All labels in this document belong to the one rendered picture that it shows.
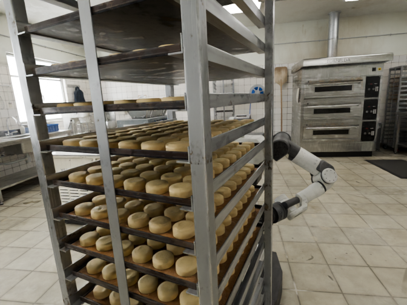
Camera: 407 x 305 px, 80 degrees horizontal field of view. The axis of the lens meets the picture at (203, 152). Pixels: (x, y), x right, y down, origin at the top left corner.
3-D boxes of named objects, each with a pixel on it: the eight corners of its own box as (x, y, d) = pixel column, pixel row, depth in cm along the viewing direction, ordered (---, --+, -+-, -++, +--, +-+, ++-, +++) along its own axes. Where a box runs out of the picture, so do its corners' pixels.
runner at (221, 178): (258, 146, 101) (258, 138, 101) (265, 146, 100) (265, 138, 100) (179, 209, 45) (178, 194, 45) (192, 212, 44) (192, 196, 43)
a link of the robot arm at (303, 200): (277, 207, 126) (297, 194, 129) (287, 222, 122) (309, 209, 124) (278, 203, 121) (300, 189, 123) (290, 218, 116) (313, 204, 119)
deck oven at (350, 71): (300, 160, 510) (303, 59, 468) (289, 149, 626) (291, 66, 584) (382, 159, 485) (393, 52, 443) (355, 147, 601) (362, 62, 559)
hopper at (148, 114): (123, 119, 239) (121, 104, 236) (149, 115, 292) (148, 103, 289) (149, 118, 231) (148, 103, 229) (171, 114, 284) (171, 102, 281)
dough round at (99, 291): (112, 295, 72) (112, 289, 72) (94, 302, 70) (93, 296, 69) (110, 284, 76) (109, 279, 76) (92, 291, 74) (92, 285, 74)
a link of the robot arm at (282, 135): (291, 155, 139) (270, 141, 140) (301, 143, 134) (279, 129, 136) (289, 163, 129) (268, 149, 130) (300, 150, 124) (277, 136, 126)
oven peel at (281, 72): (275, 151, 605) (274, 66, 589) (274, 150, 609) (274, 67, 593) (287, 150, 600) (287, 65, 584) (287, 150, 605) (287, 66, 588)
